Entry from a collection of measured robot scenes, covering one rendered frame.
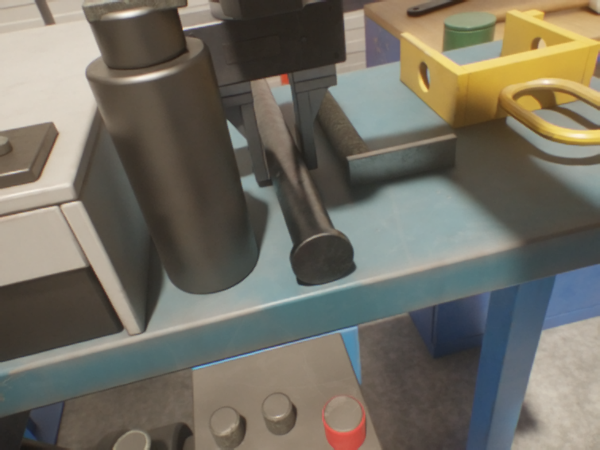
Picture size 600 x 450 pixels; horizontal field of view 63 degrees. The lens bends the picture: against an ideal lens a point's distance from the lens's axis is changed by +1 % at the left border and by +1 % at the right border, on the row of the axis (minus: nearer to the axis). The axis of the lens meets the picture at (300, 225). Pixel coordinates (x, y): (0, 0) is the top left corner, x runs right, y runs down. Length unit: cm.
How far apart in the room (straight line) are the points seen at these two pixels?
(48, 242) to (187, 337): 12
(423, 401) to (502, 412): 56
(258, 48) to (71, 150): 17
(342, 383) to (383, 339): 132
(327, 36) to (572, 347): 148
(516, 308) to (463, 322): 78
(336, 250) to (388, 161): 14
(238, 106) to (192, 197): 14
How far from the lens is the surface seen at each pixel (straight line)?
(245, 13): 34
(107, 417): 174
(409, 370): 161
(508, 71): 56
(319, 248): 34
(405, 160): 46
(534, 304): 80
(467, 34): 107
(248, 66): 41
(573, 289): 170
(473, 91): 55
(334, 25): 42
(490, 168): 49
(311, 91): 45
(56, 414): 182
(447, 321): 153
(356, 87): 67
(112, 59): 31
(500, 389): 95
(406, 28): 131
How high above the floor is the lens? 132
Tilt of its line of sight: 37 degrees down
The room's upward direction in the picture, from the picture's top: 9 degrees counter-clockwise
